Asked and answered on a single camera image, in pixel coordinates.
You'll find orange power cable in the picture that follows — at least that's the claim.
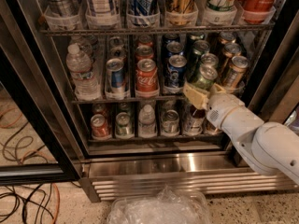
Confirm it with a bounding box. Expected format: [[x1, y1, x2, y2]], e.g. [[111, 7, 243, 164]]
[[0, 105, 61, 224]]

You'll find front clear water bottle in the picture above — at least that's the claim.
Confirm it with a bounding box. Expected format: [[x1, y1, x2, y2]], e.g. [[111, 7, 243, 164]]
[[66, 44, 100, 101]]

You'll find bottom shelf tea bottle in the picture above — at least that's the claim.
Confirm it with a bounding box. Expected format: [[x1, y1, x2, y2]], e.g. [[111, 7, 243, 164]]
[[183, 105, 206, 135]]

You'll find green soda can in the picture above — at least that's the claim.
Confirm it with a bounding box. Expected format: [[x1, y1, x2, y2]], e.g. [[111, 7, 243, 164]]
[[190, 65, 218, 91], [199, 53, 219, 68], [187, 40, 210, 77]]

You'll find blue pepsi can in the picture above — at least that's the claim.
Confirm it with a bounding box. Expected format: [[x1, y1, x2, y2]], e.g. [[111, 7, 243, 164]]
[[164, 55, 187, 88], [162, 33, 180, 45], [165, 41, 184, 58]]

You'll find clear water bottle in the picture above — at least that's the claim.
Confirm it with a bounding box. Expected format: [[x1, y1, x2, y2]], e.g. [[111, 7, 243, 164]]
[[66, 44, 100, 101], [70, 36, 99, 62]]

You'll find rear clear water bottle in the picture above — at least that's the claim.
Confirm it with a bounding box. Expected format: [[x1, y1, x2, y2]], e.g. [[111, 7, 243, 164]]
[[70, 36, 99, 62]]

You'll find front gold can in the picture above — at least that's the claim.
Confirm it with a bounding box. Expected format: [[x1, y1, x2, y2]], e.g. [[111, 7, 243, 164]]
[[221, 55, 249, 88]]

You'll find wire shelf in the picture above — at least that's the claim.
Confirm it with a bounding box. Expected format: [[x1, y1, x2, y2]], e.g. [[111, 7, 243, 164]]
[[39, 23, 275, 36], [72, 91, 244, 105]]

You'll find open glass fridge door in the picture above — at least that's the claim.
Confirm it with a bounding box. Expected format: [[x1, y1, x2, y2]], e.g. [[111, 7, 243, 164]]
[[0, 0, 83, 185]]

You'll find bottom shelf water bottle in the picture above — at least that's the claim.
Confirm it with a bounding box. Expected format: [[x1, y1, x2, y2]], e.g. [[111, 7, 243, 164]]
[[138, 105, 156, 138]]

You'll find middle wire shelf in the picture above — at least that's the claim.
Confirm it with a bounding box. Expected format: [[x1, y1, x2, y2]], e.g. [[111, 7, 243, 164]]
[[72, 91, 244, 105]]

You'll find front blue pepsi can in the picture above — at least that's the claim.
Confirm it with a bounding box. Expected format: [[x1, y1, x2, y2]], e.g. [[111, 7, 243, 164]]
[[164, 55, 187, 88]]

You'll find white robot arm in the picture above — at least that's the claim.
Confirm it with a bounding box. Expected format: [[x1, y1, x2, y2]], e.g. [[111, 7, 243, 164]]
[[183, 82, 299, 184]]

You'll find bottom shelf gold can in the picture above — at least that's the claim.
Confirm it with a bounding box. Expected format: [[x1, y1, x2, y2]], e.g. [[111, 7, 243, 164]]
[[205, 121, 221, 135]]

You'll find front silver blue can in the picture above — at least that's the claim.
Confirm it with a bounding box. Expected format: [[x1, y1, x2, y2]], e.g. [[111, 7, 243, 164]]
[[106, 58, 125, 93]]

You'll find top wire shelf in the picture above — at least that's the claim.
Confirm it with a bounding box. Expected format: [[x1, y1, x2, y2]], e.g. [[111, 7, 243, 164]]
[[39, 23, 275, 36]]

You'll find bottom shelf silver can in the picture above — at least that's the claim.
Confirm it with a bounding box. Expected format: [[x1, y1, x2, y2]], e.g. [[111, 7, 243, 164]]
[[162, 110, 179, 133]]

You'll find bottom shelf green can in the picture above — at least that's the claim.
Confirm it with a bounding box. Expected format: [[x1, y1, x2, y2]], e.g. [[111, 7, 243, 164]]
[[116, 112, 133, 137]]

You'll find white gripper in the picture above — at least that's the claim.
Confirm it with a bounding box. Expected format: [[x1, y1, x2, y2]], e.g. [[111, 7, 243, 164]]
[[183, 82, 246, 131]]

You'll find stainless steel fridge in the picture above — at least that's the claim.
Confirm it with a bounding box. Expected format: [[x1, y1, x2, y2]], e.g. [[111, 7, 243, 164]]
[[8, 0, 299, 203]]

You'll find bottom shelf red can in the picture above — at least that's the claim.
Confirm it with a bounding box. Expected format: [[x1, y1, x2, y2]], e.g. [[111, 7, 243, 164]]
[[91, 114, 110, 138]]

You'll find clear plastic wrap bundle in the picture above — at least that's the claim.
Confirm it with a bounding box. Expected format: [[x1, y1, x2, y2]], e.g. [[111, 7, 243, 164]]
[[107, 186, 212, 224]]

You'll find front red cola can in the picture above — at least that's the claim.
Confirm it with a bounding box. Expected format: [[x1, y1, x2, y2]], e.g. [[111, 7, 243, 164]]
[[136, 59, 158, 92]]

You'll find red cola can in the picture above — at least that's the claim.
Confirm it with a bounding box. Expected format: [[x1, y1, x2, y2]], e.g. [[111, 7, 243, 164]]
[[135, 45, 154, 62], [137, 35, 153, 47], [136, 59, 158, 92]]

